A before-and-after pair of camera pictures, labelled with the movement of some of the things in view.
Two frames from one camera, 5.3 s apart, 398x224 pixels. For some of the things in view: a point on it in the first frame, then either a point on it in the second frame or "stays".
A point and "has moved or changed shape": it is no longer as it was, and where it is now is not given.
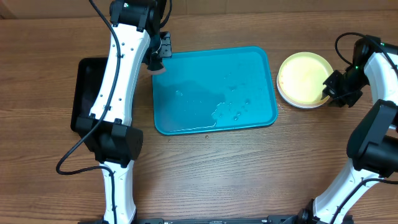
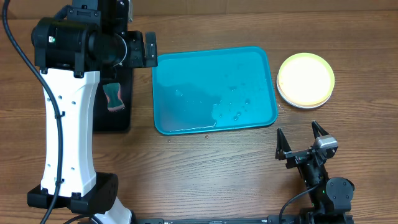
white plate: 301,106 stays
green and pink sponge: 155,67 has moved or changed shape
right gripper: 338,99 -> 285,152
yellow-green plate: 301,78 stays
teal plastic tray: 214,90 stays
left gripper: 166,51 -> 137,56
